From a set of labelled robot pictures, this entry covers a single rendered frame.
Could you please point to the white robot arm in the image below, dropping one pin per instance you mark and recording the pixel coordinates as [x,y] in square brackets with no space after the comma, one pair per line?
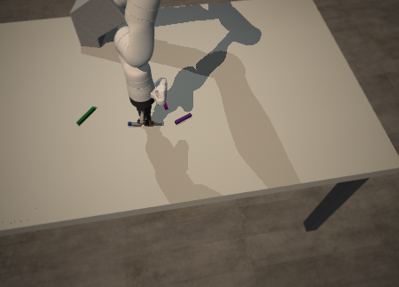
[134,45]

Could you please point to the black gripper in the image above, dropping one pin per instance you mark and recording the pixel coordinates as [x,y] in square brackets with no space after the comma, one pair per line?
[144,109]

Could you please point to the dark green rod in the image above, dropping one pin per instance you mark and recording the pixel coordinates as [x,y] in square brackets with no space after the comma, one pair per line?
[86,115]

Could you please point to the purple rod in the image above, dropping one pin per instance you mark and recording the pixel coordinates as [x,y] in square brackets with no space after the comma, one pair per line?
[187,116]

